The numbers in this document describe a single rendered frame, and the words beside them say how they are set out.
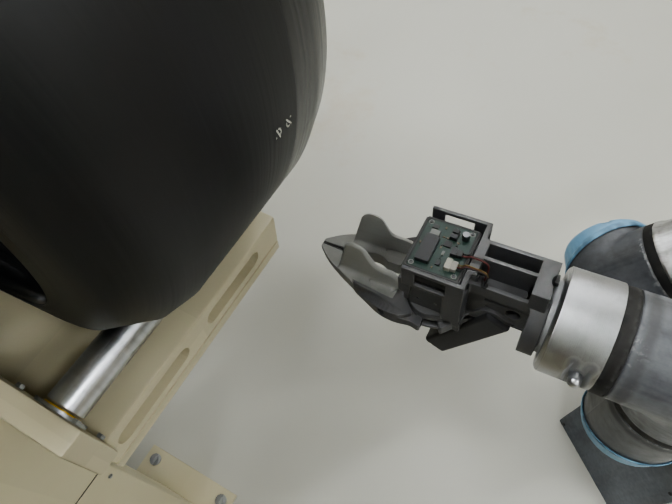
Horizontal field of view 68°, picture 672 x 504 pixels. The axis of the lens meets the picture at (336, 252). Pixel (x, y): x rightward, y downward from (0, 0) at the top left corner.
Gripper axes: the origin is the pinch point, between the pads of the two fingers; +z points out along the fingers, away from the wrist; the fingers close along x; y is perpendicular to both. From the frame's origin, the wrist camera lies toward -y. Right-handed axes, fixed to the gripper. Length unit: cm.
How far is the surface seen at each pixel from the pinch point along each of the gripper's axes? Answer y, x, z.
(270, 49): 22.1, 0.4, 1.9
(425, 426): -102, -18, -6
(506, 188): -102, -112, 1
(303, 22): 21.7, -3.8, 1.9
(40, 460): -20.0, 30.5, 27.4
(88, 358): -6.2, 19.2, 20.4
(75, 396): -6.7, 22.9, 19.0
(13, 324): -15.4, 19.2, 41.6
